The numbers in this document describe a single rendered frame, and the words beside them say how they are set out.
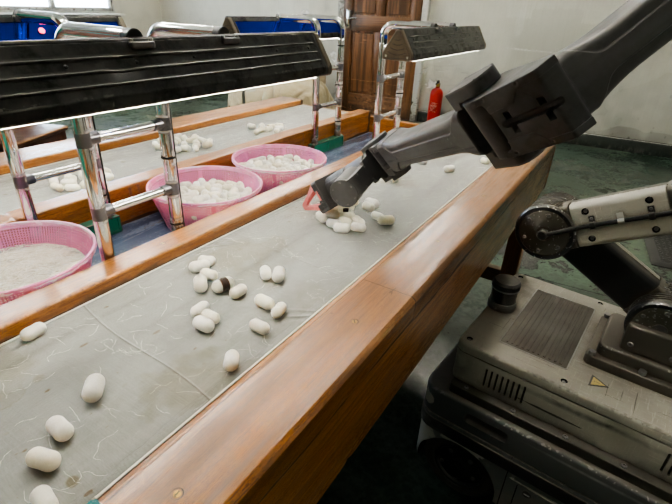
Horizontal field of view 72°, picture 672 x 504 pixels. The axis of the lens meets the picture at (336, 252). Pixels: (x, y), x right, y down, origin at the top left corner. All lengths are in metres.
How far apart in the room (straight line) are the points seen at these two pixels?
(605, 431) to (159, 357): 0.88
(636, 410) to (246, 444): 0.83
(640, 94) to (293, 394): 5.04
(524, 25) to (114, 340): 5.02
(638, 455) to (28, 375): 1.07
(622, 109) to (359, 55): 2.77
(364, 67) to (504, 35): 1.54
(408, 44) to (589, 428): 0.94
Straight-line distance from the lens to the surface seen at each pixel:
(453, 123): 0.59
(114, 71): 0.61
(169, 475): 0.50
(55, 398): 0.65
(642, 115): 5.40
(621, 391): 1.17
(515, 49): 5.38
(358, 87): 5.84
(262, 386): 0.56
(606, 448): 1.18
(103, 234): 0.86
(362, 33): 5.79
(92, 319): 0.77
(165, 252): 0.87
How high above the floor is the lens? 1.16
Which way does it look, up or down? 28 degrees down
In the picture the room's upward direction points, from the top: 3 degrees clockwise
